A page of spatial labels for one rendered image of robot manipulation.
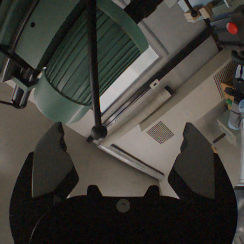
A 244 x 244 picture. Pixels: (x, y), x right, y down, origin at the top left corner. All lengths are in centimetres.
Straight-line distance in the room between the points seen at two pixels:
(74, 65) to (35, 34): 12
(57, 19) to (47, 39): 5
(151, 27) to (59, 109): 151
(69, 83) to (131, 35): 16
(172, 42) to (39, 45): 159
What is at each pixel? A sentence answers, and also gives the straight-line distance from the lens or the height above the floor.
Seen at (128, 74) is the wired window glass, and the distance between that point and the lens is 169.
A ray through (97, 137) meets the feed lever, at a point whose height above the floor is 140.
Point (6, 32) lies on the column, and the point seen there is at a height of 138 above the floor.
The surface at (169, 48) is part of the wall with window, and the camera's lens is 172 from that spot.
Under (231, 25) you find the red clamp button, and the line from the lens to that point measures 36.
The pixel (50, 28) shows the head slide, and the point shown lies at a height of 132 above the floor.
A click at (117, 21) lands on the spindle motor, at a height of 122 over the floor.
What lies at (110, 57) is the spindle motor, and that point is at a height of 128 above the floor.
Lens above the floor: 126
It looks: 22 degrees up
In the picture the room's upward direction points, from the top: 131 degrees counter-clockwise
